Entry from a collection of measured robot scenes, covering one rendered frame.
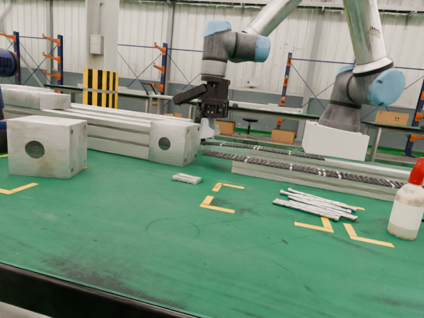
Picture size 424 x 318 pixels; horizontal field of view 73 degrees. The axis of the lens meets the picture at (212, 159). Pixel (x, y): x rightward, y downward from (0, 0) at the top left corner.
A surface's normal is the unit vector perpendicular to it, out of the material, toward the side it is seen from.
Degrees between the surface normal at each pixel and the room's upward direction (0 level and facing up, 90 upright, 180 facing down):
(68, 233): 0
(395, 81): 99
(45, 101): 90
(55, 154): 90
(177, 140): 90
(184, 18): 90
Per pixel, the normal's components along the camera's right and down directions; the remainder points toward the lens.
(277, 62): -0.22, 0.19
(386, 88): 0.22, 0.39
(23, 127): 0.08, 0.22
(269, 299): 0.11, -0.97
